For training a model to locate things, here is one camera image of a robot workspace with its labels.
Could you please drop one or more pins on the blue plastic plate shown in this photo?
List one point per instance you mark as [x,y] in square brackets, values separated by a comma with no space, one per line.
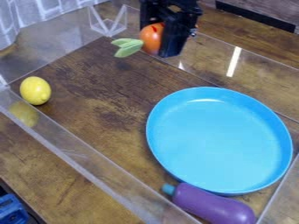
[219,140]

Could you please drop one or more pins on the clear acrylic enclosure wall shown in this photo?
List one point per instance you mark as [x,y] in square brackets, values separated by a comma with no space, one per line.
[73,155]

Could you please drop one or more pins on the purple toy eggplant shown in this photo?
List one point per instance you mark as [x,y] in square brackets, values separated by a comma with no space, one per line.
[213,208]

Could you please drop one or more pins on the orange toy carrot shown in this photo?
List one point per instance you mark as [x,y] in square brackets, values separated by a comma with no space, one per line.
[148,41]

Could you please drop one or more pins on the white curtain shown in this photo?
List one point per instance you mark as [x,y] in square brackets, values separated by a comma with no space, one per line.
[20,13]

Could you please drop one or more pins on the blue plastic crate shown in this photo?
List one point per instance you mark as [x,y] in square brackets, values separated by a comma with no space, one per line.
[12,212]

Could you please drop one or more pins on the black baseboard strip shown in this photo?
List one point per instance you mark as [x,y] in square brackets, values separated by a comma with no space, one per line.
[255,16]

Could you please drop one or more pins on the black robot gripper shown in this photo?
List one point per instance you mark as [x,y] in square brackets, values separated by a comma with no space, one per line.
[179,24]

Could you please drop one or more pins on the yellow toy lemon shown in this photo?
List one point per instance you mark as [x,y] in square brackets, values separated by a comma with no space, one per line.
[35,90]

